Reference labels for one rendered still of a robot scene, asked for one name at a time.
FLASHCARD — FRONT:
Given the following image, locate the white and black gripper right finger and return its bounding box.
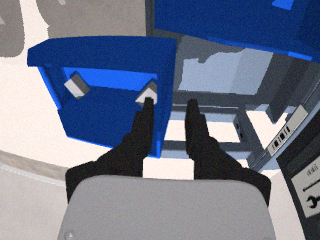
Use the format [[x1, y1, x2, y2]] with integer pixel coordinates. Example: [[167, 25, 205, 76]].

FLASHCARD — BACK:
[[184, 99, 271, 207]]

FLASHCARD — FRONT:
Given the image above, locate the grey shelf rack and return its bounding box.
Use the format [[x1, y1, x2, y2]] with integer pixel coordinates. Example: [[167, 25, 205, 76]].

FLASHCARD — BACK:
[[145, 0, 320, 173]]

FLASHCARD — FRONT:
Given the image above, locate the blue bin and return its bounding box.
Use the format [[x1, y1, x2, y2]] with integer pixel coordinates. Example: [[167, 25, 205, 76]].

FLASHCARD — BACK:
[[27, 36, 177, 159], [154, 0, 320, 63]]

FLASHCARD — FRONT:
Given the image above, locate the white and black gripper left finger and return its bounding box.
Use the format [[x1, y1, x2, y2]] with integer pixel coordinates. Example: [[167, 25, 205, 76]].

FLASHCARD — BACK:
[[65, 97, 154, 203]]

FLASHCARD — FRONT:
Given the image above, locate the black rectangular case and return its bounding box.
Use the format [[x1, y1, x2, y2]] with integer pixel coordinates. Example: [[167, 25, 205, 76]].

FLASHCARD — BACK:
[[276, 109, 320, 240]]

